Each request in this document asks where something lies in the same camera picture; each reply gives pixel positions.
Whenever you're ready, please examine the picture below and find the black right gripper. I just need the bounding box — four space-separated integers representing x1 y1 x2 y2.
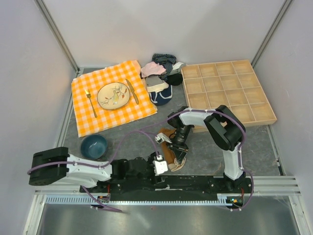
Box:
166 124 192 164

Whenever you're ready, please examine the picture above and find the brown underwear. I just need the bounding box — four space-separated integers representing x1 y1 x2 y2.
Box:
159 128 186 172

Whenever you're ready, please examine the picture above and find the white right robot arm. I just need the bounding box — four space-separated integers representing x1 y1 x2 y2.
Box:
166 105 246 193

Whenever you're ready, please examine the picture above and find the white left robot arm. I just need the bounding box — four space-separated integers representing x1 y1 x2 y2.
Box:
27 147 156 192

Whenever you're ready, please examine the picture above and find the navy blue underwear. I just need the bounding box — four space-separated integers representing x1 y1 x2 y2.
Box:
149 85 173 106

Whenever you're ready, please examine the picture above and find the black underwear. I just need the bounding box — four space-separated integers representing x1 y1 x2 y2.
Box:
166 73 183 86

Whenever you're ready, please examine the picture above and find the grey beige underwear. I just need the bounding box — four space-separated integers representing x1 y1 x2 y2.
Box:
145 75 169 93

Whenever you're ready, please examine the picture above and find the white grey underwear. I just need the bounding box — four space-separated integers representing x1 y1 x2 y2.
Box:
169 62 186 75

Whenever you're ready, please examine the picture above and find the pink underwear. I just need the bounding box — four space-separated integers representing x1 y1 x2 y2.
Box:
141 62 166 78

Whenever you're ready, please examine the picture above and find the striped dark underwear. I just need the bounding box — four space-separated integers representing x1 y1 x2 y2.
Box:
152 53 177 72

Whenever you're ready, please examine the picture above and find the gold knife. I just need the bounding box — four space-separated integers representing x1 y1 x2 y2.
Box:
126 79 139 105

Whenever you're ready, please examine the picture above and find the blue bowl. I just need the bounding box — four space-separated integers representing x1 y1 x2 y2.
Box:
80 134 108 160

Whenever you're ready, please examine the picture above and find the wooden compartment tray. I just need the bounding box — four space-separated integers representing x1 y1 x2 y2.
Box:
181 60 277 127

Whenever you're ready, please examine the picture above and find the beige floral plate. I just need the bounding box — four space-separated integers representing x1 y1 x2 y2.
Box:
97 82 130 110

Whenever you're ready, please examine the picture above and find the orange checkered cloth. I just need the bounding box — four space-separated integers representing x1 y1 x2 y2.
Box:
71 60 157 137

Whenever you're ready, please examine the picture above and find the gold fork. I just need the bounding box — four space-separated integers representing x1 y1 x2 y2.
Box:
85 89 97 118

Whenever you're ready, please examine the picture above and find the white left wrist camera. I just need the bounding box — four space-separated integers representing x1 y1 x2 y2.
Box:
153 155 168 176

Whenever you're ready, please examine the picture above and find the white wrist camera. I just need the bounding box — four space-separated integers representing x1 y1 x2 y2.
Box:
153 155 168 176
155 133 172 144

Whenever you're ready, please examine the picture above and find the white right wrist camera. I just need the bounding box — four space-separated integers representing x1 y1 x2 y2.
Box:
155 133 172 144

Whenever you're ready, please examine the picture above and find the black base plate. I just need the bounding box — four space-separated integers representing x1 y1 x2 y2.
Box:
87 175 252 200

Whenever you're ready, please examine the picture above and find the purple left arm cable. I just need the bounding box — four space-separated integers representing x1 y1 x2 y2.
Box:
26 129 163 212

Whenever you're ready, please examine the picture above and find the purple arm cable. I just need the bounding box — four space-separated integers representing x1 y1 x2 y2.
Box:
132 109 255 212
26 129 163 212

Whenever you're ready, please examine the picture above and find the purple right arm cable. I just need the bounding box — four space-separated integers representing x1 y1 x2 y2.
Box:
132 109 255 212

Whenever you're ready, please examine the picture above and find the grey cable duct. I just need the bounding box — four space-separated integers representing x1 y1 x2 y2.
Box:
45 195 233 206

